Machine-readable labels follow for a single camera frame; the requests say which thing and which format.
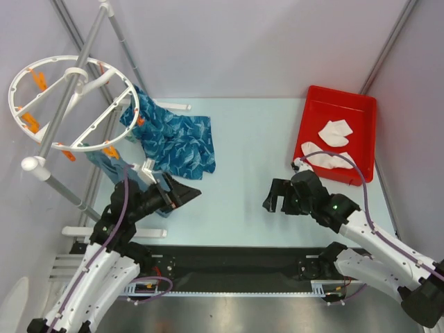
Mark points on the white round clip hanger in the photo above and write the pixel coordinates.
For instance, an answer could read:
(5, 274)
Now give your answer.
(83, 87)

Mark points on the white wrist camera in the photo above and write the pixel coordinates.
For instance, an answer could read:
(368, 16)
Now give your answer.
(300, 165)
(146, 172)

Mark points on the grey drying rack frame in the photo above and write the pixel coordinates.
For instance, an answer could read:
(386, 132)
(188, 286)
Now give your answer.
(36, 164)

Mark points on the orange clothes peg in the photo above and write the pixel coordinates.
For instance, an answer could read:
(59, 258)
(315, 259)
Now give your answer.
(69, 155)
(29, 121)
(140, 119)
(111, 152)
(39, 79)

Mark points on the blue patterned cloth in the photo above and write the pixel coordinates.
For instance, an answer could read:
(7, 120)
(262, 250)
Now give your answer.
(180, 145)

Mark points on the grey blue sock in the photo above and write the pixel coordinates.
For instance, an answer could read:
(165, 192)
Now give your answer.
(114, 170)

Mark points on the white sock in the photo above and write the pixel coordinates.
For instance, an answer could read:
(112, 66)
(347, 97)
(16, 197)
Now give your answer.
(335, 133)
(323, 159)

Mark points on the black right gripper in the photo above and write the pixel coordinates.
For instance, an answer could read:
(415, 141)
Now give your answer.
(286, 197)

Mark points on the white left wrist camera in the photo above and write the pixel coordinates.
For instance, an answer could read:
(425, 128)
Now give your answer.
(146, 172)

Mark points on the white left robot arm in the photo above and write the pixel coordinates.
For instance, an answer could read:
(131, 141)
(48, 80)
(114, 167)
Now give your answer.
(112, 260)

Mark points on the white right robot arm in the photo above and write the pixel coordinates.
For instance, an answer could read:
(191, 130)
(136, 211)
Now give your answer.
(412, 279)

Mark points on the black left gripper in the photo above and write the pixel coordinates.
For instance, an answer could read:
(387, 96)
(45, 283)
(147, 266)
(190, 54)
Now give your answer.
(178, 194)

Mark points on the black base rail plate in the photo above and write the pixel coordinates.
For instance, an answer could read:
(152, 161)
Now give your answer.
(238, 270)

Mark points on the red plastic tray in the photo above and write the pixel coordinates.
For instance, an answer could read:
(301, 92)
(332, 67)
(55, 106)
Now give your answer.
(324, 104)

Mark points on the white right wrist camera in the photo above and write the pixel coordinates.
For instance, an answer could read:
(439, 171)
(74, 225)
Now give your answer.
(300, 165)

